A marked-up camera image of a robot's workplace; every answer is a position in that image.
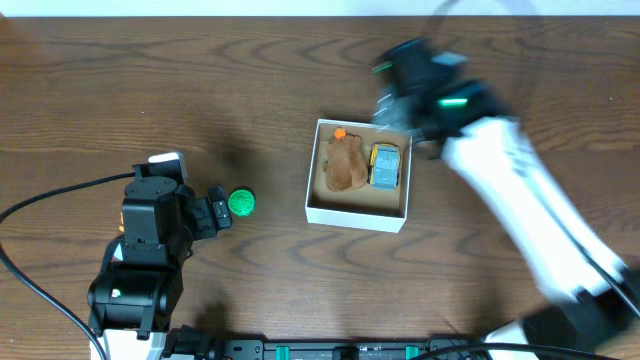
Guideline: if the orange rubber duck toy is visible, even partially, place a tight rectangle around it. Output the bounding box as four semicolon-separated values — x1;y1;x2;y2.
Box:
118;212;125;233

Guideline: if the black cable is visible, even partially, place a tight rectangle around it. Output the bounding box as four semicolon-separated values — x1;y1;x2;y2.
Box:
0;172;137;360
409;0;640;360

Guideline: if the brown plush bear toy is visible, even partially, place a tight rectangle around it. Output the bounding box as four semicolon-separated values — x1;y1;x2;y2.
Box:
323;127;368;192

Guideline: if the green round disc toy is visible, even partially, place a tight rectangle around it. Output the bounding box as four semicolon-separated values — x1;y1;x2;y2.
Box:
228;189;256;217

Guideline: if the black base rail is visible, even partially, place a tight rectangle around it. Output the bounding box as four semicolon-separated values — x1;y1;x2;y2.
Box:
164;327;597;360

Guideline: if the left black cable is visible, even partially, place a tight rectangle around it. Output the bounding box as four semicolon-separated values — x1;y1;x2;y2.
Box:
0;172;137;360

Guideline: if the white cardboard box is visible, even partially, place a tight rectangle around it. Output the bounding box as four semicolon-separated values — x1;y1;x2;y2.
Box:
305;119;412;233

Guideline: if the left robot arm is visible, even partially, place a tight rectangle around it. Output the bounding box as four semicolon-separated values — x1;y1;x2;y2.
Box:
88;176;232;359

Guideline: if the yellow grey toy truck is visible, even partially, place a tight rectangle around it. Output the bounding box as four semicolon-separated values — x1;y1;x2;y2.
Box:
368;143;401;191

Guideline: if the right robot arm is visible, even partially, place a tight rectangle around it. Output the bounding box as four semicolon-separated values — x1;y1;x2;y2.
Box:
373;37;639;359

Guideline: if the right black cable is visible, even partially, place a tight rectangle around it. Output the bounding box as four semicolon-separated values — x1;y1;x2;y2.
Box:
409;0;640;360

